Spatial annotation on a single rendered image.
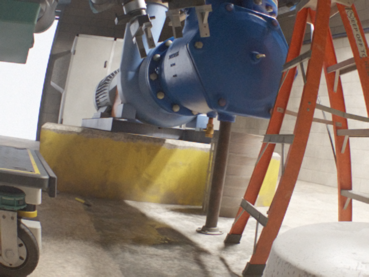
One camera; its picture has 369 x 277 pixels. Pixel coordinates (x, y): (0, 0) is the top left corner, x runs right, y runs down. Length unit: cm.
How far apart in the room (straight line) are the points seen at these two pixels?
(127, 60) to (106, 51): 380
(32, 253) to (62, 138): 149
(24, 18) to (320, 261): 77
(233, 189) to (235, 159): 18
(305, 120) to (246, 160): 106
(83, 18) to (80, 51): 190
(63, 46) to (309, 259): 776
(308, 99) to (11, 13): 101
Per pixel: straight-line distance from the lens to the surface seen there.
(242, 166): 228
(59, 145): 235
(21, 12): 85
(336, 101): 180
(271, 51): 177
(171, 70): 190
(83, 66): 630
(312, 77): 132
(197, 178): 259
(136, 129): 311
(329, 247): 30
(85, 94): 626
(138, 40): 151
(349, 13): 153
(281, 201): 125
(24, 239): 93
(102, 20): 814
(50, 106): 775
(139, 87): 257
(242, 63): 166
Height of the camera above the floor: 44
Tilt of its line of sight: level
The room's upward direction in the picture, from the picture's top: 7 degrees clockwise
